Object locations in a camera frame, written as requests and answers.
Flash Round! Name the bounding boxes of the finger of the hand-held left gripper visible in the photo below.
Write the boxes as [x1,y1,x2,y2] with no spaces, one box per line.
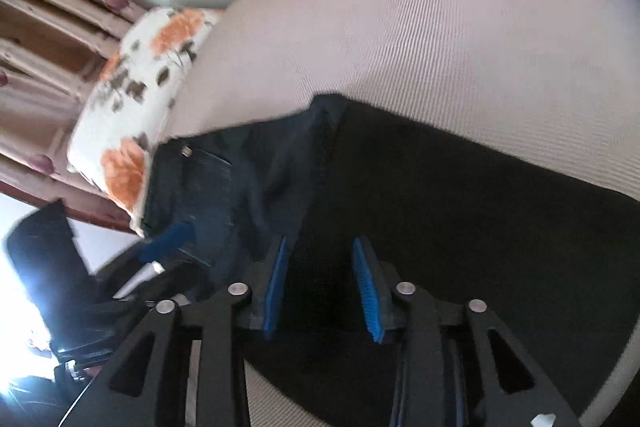
[92,221,197,303]

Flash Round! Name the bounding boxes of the wooden bed frame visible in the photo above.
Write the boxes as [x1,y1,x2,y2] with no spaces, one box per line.
[0,177,137,237]

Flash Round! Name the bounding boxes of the floral white orange pillow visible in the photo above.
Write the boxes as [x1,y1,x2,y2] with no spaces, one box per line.
[66,7,223,238]

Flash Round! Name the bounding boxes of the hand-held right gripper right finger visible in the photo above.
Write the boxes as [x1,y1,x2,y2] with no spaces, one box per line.
[351,237,583,427]

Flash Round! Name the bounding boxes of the beige waffle blanket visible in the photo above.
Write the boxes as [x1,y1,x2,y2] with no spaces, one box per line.
[165,0,640,427]

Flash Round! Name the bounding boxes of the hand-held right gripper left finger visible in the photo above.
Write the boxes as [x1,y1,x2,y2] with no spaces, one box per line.
[65,234,291,427]

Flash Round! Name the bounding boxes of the black pants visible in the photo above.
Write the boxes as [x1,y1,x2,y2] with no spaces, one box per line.
[140,93,640,427]

